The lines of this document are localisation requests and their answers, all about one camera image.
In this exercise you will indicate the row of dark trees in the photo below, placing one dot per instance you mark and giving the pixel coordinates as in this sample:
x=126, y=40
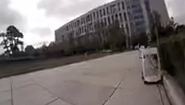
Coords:
x=89, y=42

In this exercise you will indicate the grey concrete slab pavement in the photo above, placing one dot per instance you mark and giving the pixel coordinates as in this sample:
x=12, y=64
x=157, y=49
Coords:
x=84, y=86

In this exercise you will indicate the large grey multi-storey building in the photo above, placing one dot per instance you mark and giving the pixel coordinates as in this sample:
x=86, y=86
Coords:
x=116, y=17

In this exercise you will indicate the white box-shaped object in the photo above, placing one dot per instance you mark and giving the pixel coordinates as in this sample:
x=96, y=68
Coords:
x=150, y=65

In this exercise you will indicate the dark grass strip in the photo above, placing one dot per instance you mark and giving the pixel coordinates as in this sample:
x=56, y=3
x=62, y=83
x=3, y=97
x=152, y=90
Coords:
x=21, y=67

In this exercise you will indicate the tall dark tree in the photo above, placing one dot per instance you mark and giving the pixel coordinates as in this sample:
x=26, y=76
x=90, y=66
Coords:
x=11, y=39

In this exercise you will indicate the grey concrete kerb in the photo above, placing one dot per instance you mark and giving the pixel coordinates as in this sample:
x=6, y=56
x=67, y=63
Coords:
x=175, y=91

